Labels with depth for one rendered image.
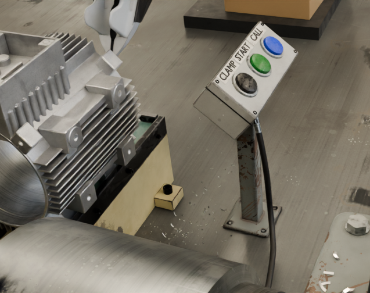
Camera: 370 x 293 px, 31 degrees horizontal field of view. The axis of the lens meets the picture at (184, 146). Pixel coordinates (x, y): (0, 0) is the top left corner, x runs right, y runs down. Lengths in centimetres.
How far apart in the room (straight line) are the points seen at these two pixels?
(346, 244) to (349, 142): 72
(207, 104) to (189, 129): 41
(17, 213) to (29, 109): 17
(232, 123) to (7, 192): 31
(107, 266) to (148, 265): 3
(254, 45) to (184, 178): 31
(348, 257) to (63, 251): 19
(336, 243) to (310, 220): 55
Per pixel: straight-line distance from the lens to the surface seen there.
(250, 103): 80
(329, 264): 45
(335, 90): 131
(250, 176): 95
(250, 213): 99
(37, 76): 78
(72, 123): 77
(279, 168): 111
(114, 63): 87
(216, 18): 155
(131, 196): 98
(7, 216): 88
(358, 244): 46
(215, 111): 81
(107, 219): 93
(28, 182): 92
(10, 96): 75
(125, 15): 87
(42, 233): 50
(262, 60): 86
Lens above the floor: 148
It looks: 35 degrees down
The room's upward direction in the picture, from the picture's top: 7 degrees counter-clockwise
